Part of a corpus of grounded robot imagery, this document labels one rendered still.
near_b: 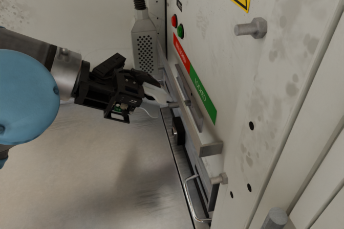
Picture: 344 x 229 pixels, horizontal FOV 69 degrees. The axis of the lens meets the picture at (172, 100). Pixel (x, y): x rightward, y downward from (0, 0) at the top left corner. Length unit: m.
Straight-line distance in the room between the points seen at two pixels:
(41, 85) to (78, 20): 0.65
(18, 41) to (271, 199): 0.40
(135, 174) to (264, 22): 0.53
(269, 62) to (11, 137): 0.22
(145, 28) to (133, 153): 0.33
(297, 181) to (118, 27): 0.79
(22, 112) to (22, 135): 0.02
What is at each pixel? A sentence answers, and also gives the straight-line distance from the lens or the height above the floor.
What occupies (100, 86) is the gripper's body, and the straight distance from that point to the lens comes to 0.46.
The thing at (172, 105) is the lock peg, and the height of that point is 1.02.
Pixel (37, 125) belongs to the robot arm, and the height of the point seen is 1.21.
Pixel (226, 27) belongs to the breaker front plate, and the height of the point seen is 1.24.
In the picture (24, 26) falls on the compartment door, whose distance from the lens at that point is 1.00.
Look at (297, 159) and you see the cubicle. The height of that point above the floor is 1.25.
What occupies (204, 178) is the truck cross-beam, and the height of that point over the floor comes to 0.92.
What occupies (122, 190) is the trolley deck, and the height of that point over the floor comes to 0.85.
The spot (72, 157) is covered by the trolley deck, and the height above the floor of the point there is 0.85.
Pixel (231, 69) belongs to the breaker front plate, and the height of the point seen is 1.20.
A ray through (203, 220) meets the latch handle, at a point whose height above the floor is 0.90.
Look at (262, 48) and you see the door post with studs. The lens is 0.20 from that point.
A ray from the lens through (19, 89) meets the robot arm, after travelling 0.27.
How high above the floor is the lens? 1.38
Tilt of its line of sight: 40 degrees down
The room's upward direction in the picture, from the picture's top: straight up
